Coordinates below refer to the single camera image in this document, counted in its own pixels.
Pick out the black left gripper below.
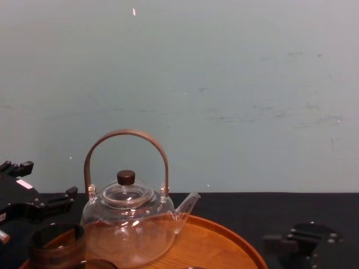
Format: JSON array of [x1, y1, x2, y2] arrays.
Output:
[[0, 160, 79, 225]]

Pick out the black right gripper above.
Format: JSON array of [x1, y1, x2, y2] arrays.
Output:
[[263, 222, 344, 269]]

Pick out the round wooden tray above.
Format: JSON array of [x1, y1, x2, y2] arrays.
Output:
[[17, 214, 269, 269]]

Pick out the black table cloth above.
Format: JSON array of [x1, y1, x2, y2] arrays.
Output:
[[0, 191, 359, 269]]

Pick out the glass cup with wooden sleeve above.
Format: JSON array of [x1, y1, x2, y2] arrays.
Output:
[[27, 222, 86, 269]]

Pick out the glass lid with dark knob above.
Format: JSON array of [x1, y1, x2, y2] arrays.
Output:
[[98, 169, 155, 211]]

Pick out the small brown glass cup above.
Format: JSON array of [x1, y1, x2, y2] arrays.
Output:
[[73, 259, 113, 269]]

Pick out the glass teapot with brown handle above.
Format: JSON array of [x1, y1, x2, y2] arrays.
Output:
[[80, 129, 201, 268]]

